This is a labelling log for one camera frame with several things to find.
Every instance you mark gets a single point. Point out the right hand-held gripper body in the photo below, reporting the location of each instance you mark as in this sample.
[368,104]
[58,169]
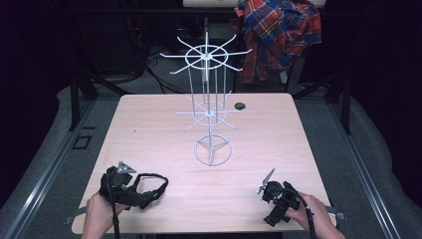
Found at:
[285,197]

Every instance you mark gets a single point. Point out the red blue plaid shirt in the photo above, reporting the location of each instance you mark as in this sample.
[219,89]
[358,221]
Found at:
[278,33]

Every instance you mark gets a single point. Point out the aluminium floor rail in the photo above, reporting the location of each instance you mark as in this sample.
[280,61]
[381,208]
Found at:
[365,179]
[43,179]

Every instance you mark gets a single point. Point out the grey table foot bracket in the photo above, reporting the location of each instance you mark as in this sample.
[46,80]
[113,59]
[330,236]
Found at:
[336,214]
[74,214]

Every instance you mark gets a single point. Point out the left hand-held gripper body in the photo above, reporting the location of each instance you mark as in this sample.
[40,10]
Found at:
[116,186]

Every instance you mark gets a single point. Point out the black round table grommet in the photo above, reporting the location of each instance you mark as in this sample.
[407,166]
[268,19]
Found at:
[239,106]

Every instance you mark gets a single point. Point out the person's left hand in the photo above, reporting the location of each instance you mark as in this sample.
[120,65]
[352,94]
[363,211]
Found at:
[99,207]

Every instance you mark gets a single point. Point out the person's right hand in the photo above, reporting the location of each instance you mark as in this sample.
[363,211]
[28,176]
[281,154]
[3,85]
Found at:
[313,210]

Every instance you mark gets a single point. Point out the black metal frame post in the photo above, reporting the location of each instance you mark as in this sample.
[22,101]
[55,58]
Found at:
[74,103]
[346,106]

